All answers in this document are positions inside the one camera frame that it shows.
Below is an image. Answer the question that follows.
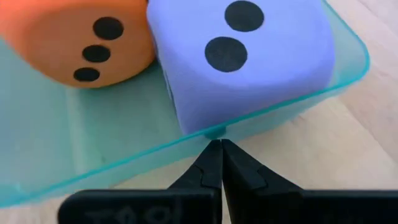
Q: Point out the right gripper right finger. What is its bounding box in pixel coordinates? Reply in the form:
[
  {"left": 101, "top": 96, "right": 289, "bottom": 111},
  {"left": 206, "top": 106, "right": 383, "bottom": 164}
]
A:
[{"left": 222, "top": 139, "right": 398, "bottom": 224}]

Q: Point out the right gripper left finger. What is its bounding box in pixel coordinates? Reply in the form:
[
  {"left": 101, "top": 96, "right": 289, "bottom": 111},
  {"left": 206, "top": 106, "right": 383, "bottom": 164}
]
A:
[{"left": 57, "top": 139, "right": 223, "bottom": 224}]

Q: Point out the teal translucent plastic tray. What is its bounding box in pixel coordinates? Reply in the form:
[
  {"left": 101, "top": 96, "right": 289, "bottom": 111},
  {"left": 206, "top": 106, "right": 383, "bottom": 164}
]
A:
[{"left": 0, "top": 0, "right": 371, "bottom": 208}]

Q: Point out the purple foam die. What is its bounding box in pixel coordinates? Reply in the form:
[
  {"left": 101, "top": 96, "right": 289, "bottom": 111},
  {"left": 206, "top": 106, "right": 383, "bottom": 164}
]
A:
[{"left": 146, "top": 0, "right": 336, "bottom": 136}]

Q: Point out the orange foam die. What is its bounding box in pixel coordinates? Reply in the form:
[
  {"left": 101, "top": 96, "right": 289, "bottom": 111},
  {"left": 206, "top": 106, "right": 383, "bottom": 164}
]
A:
[{"left": 0, "top": 0, "right": 156, "bottom": 90}]

